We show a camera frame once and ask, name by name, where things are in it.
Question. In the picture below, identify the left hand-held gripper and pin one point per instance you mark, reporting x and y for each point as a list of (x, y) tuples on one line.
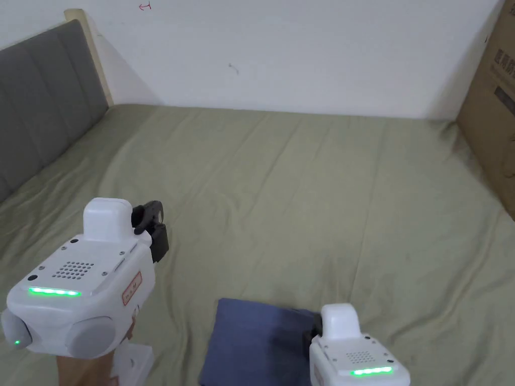
[(80, 289)]

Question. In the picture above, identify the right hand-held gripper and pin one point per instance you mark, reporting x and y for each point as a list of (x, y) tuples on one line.
[(354, 358)]

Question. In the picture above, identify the person's left hand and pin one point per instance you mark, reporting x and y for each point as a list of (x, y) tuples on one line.
[(84, 372)]

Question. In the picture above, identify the dark blue garment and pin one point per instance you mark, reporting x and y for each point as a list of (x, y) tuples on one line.
[(249, 341)]

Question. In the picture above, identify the bed with pale green sheet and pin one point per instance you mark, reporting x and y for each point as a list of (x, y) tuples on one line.
[(281, 193)]

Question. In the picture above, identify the grey padded headboard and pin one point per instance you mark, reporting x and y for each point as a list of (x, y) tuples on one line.
[(44, 100)]

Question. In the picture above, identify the brown cardboard carton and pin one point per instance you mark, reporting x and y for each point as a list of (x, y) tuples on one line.
[(493, 120)]

